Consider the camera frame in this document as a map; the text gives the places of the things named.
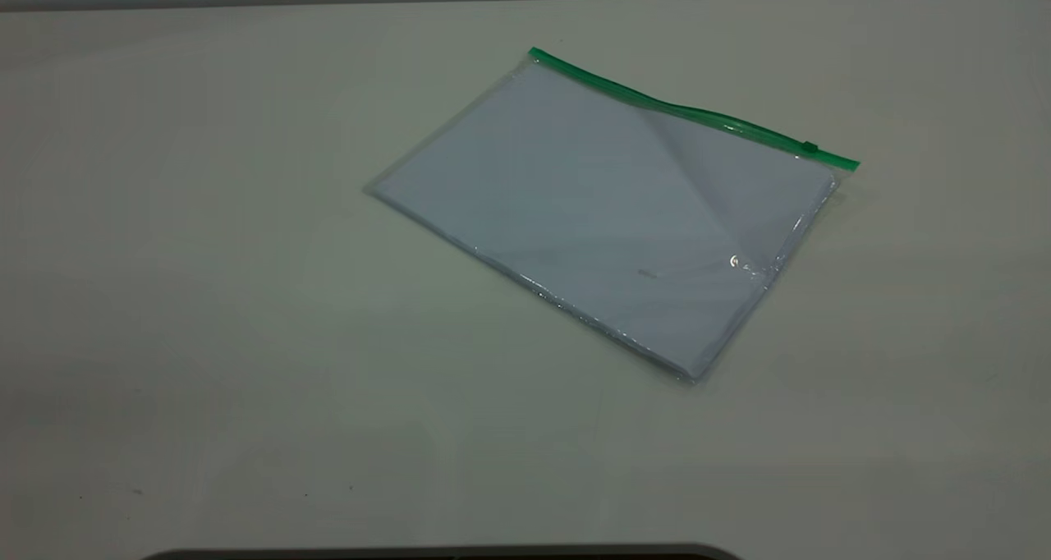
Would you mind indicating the clear plastic bag green zipper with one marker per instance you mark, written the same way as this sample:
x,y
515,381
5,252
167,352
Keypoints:
x,y
525,117

